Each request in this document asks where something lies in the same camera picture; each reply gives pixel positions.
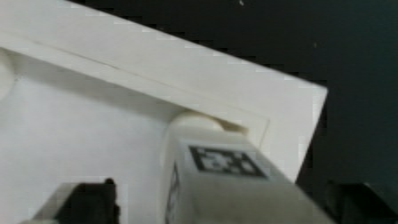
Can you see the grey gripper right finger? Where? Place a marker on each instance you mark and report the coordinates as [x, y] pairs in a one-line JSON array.
[[360, 203]]

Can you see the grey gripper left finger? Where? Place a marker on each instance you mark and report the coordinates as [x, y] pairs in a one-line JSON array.
[[82, 204]]

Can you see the white leg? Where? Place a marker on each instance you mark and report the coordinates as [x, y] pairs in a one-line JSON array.
[[224, 187]]

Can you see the white square tabletop part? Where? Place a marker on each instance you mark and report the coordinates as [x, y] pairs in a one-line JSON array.
[[99, 79]]

